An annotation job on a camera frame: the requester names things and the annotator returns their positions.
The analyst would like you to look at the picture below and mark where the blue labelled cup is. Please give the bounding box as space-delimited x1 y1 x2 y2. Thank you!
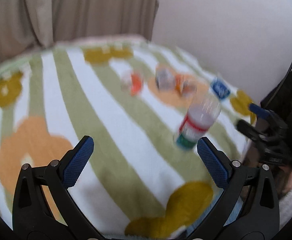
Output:
210 78 231 100

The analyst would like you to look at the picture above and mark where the clear cup orange cartoon label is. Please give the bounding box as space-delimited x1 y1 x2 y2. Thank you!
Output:
175 74 197 98

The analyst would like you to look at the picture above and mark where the clear cup grey label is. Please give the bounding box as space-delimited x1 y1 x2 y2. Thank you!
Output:
155 67 175 90

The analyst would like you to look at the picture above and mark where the person's hand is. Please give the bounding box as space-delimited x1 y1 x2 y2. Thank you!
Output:
272 166 292 199

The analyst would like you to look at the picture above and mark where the striped floral blanket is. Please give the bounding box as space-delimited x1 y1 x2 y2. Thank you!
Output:
0 37 257 240

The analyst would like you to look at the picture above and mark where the pink mattress sheet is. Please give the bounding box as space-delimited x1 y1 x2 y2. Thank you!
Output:
54 34 148 47

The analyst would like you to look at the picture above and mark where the beige curtain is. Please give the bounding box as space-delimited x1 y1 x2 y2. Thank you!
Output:
0 0 158 63

